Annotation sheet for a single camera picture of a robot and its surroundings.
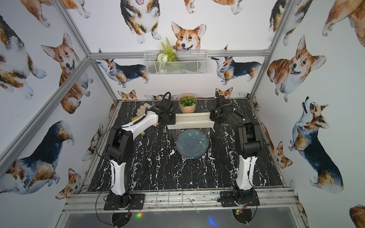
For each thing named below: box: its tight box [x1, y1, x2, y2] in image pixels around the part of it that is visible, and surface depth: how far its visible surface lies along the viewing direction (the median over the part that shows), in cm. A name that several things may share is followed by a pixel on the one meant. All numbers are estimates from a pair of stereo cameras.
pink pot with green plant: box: [178, 93, 198, 114], surface depth 105 cm
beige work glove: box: [135, 103, 153, 117], surface depth 116 cm
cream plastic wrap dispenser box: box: [166, 112, 216, 133], surface depth 100 cm
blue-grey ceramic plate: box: [175, 129, 210, 159], surface depth 94 cm
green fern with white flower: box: [156, 37, 178, 74], surface depth 85 cm
